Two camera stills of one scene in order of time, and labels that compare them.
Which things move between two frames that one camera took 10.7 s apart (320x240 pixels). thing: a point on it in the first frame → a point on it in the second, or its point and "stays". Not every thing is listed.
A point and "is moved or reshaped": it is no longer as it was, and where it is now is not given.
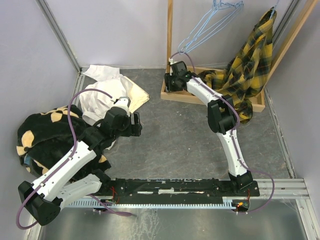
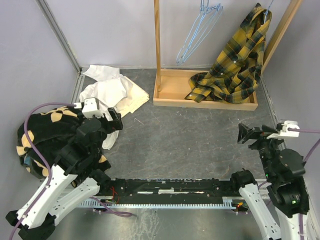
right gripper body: (170, 85) → (267, 147)
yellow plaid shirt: (247, 72) is moved or reshaped
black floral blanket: (44, 138) stays
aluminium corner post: (56, 29) stays
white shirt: (94, 104) stays
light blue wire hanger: (274, 9) → (267, 11)
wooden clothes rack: (259, 105) → (171, 86)
